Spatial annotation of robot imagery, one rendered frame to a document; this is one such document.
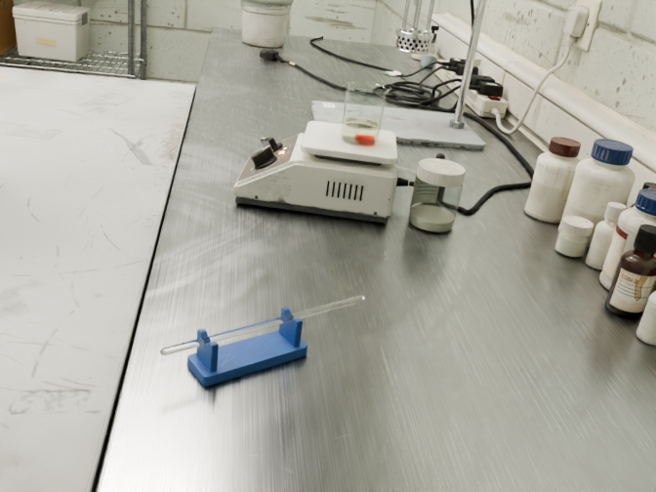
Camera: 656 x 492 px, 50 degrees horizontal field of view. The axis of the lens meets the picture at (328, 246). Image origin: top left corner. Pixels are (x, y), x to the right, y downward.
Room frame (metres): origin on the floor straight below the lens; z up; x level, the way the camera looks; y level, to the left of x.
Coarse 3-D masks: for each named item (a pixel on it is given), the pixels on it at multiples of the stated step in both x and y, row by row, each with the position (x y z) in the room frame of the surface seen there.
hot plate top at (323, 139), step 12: (312, 132) 0.88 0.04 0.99; (324, 132) 0.89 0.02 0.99; (336, 132) 0.89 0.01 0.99; (384, 132) 0.92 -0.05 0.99; (312, 144) 0.83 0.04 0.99; (324, 144) 0.83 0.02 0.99; (336, 144) 0.84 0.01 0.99; (348, 144) 0.85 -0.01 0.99; (384, 144) 0.87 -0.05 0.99; (336, 156) 0.82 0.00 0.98; (348, 156) 0.82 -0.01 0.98; (360, 156) 0.82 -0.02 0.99; (372, 156) 0.82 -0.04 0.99; (384, 156) 0.82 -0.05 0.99; (396, 156) 0.83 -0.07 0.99
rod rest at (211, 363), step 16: (256, 336) 0.51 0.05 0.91; (272, 336) 0.52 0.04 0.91; (288, 336) 0.51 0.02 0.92; (208, 352) 0.46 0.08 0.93; (224, 352) 0.48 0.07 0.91; (240, 352) 0.48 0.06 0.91; (256, 352) 0.49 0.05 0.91; (272, 352) 0.49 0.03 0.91; (288, 352) 0.49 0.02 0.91; (304, 352) 0.51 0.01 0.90; (192, 368) 0.46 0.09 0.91; (208, 368) 0.46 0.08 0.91; (224, 368) 0.46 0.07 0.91; (240, 368) 0.47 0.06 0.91; (256, 368) 0.47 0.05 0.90; (208, 384) 0.45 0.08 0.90
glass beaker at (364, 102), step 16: (352, 80) 0.89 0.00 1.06; (368, 80) 0.89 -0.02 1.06; (352, 96) 0.85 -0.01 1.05; (368, 96) 0.84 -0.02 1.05; (384, 96) 0.86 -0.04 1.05; (352, 112) 0.85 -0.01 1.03; (368, 112) 0.85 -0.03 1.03; (352, 128) 0.85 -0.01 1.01; (368, 128) 0.85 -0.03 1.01; (368, 144) 0.85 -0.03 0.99
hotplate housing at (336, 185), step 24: (288, 168) 0.81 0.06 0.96; (312, 168) 0.81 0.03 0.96; (336, 168) 0.81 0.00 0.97; (360, 168) 0.82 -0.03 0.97; (384, 168) 0.83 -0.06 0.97; (240, 192) 0.81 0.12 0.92; (264, 192) 0.81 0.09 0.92; (288, 192) 0.81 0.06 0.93; (312, 192) 0.81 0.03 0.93; (336, 192) 0.81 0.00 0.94; (360, 192) 0.81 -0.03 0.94; (384, 192) 0.81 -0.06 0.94; (336, 216) 0.81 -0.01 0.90; (360, 216) 0.81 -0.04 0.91; (384, 216) 0.81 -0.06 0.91
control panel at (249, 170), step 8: (296, 136) 0.93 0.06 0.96; (288, 144) 0.90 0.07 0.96; (256, 152) 0.92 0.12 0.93; (288, 152) 0.86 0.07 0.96; (248, 160) 0.90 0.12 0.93; (280, 160) 0.84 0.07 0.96; (288, 160) 0.82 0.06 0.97; (248, 168) 0.86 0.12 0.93; (264, 168) 0.83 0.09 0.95; (240, 176) 0.84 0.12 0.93; (248, 176) 0.82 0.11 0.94
